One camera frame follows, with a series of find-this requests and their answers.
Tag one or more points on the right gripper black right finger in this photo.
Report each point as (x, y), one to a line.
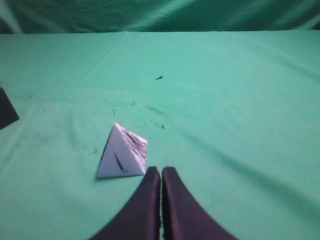
(183, 217)

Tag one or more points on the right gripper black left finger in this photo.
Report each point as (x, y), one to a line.
(139, 219)

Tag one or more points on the white square pyramid block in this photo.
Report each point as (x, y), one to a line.
(124, 155)

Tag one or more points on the purple cube block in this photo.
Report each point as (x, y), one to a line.
(8, 114)

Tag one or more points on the green table cloth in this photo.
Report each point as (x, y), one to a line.
(225, 91)

